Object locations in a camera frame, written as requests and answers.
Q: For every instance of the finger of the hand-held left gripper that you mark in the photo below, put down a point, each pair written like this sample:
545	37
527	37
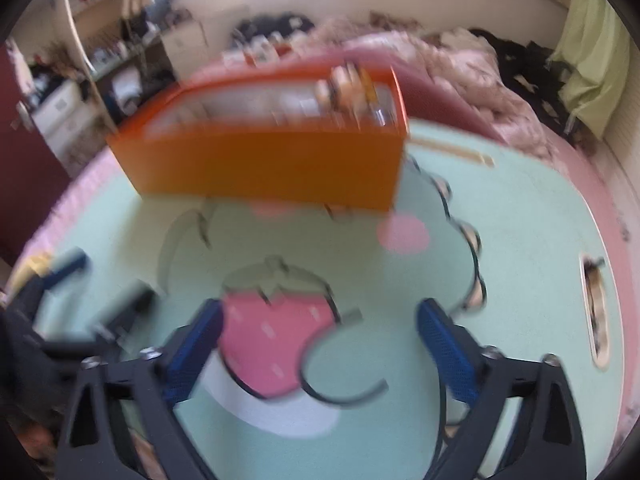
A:
127	302
67	266

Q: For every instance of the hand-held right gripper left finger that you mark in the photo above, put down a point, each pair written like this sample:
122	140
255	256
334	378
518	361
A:
195	355

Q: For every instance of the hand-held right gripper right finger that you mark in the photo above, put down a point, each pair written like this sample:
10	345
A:
445	355

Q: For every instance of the orange cardboard box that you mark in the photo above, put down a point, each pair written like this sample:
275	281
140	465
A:
260	170

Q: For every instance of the green cartoon dinosaur desktop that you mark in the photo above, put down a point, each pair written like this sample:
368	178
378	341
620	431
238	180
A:
525	220

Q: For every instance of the dark red door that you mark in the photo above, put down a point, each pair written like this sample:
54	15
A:
30	185

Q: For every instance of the white drawer cabinet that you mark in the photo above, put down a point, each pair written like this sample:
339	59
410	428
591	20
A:
60	115

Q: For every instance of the pink bed sheet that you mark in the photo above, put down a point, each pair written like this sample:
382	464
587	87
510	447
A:
607	200

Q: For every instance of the white desk with drawers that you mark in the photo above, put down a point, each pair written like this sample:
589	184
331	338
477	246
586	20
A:
185	45

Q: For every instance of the dark red pillow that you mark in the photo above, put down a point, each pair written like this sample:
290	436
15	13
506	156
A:
435	90

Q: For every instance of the pink quilt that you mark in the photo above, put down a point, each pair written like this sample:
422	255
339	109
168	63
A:
450	70

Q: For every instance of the black clothes on bed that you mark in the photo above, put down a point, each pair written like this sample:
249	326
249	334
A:
525	70

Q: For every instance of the black and white clothes pile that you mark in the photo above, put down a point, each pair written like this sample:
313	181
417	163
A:
270	25

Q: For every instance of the light green curtain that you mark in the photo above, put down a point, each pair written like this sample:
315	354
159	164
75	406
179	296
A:
595	60

